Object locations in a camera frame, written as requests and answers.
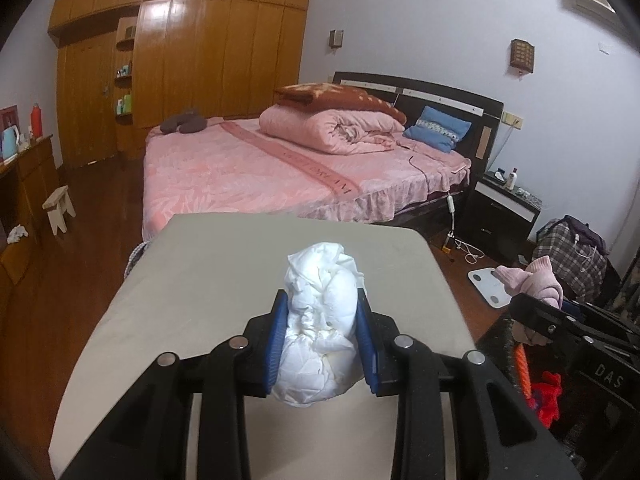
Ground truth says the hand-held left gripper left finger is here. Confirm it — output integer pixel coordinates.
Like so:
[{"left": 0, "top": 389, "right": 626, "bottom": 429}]
[{"left": 60, "top": 290, "right": 291, "bottom": 480}]

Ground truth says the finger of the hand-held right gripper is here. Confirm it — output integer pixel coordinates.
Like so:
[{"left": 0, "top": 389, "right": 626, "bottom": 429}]
[
  {"left": 509, "top": 293, "right": 601, "bottom": 356},
  {"left": 562, "top": 299, "right": 640, "bottom": 335}
]

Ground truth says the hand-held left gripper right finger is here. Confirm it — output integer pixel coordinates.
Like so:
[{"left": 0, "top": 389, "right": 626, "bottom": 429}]
[{"left": 355, "top": 291, "right": 583, "bottom": 480}]

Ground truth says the pink knit sock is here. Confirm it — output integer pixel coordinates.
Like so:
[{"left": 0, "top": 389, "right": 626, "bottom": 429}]
[{"left": 494, "top": 256, "right": 564, "bottom": 346}]

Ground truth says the white tissue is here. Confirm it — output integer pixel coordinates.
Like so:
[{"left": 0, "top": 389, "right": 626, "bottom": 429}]
[{"left": 274, "top": 241, "right": 366, "bottom": 407}]

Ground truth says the orange plastic wrapper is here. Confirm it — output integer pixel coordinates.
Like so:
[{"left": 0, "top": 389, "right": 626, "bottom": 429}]
[{"left": 514, "top": 344, "right": 532, "bottom": 397}]

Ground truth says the red fuzzy cloth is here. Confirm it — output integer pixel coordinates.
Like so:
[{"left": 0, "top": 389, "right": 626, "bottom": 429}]
[{"left": 529, "top": 370, "right": 565, "bottom": 427}]

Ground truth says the patterned curtain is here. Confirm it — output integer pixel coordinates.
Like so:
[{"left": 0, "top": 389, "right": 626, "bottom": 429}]
[{"left": 607, "top": 260, "right": 640, "bottom": 322}]

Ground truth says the white bathroom scale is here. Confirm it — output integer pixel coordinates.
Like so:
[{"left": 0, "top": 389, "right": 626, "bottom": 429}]
[{"left": 467, "top": 267, "right": 513, "bottom": 309}]

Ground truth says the plaid cloth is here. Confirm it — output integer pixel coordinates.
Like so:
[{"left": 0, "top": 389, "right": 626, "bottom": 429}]
[{"left": 531, "top": 220, "right": 608, "bottom": 301}]

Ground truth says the purple garment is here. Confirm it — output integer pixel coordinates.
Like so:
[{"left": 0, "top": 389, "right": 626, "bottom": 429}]
[{"left": 560, "top": 215, "right": 606, "bottom": 251}]

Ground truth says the beige table cover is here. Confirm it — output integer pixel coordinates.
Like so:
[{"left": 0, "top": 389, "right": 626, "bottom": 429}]
[{"left": 47, "top": 214, "right": 478, "bottom": 480}]

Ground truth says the black nightstand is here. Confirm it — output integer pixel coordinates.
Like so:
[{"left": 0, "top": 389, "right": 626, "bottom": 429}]
[{"left": 457, "top": 170, "right": 543, "bottom": 256}]

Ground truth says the pink bedsheet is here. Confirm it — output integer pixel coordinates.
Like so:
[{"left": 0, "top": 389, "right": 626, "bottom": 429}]
[{"left": 141, "top": 116, "right": 472, "bottom": 241}]

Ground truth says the blue pillow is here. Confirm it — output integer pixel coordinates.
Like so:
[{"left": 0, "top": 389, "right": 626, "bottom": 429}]
[{"left": 403, "top": 106, "right": 472, "bottom": 153}]

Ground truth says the pink folded duvet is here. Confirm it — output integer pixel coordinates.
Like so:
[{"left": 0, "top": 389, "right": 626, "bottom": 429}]
[{"left": 259, "top": 105, "right": 407, "bottom": 155}]

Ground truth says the black wooden bed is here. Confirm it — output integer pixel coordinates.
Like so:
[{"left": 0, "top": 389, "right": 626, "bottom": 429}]
[{"left": 141, "top": 72, "right": 505, "bottom": 241}]

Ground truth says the brown patterned pillow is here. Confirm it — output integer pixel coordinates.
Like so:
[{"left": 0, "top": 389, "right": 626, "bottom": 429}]
[{"left": 274, "top": 81, "right": 407, "bottom": 126}]

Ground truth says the small wooden stool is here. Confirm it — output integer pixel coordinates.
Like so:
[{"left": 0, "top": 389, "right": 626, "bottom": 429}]
[{"left": 42, "top": 186, "right": 77, "bottom": 235}]

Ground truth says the wooden wardrobe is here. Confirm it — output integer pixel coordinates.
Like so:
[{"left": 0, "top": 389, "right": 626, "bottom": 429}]
[{"left": 48, "top": 0, "right": 312, "bottom": 170}]

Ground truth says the wooden side cabinet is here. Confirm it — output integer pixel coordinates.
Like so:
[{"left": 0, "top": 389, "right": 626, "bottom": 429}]
[{"left": 0, "top": 135, "right": 63, "bottom": 341}]

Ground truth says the light blue kettle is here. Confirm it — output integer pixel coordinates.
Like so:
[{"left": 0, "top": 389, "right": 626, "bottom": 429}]
[{"left": 1, "top": 126, "right": 22, "bottom": 159}]

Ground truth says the white cable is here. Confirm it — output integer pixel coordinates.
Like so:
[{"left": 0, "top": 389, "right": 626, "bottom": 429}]
[{"left": 452, "top": 237, "right": 484, "bottom": 264}]

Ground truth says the wooden lattice wall lamp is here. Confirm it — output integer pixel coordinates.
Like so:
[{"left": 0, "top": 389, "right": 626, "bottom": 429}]
[{"left": 510, "top": 38, "right": 536, "bottom": 75}]

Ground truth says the red picture frame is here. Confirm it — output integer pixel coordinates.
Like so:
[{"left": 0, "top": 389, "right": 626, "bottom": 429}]
[{"left": 0, "top": 106, "right": 20, "bottom": 161}]

